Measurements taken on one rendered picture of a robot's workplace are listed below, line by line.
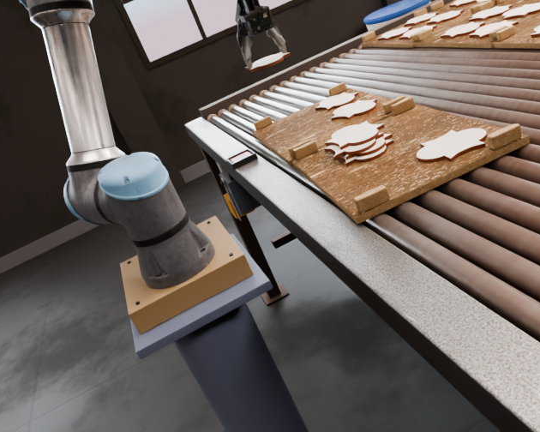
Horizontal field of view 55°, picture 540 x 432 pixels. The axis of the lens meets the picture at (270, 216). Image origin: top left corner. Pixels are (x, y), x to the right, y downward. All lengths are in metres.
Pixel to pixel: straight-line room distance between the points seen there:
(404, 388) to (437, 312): 1.21
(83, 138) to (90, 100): 0.07
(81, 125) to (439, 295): 0.71
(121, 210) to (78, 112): 0.22
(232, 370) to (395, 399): 0.88
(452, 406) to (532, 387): 1.22
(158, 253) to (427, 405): 1.13
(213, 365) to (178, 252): 0.25
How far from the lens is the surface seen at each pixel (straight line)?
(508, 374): 0.61
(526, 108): 1.23
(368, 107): 1.45
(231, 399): 1.14
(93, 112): 1.06
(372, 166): 1.09
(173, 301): 0.98
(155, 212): 0.94
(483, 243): 0.79
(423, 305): 0.71
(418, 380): 1.90
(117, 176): 0.94
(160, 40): 4.56
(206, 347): 1.05
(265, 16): 1.42
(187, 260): 0.97
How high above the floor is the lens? 1.35
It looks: 24 degrees down
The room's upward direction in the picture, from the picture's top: 23 degrees counter-clockwise
